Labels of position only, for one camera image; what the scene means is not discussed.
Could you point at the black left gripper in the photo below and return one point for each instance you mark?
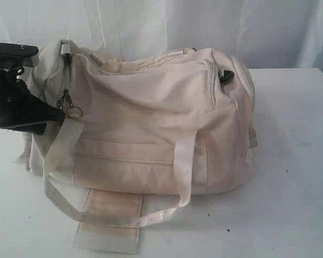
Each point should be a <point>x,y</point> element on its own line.
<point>22,111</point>

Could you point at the brass key ring zipper pull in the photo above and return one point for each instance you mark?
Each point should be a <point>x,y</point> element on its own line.
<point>65,103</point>

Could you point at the cream canvas duffel bag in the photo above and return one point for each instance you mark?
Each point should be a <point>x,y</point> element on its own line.
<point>153,133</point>

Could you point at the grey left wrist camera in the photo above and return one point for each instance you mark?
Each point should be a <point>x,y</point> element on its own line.
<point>14,56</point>

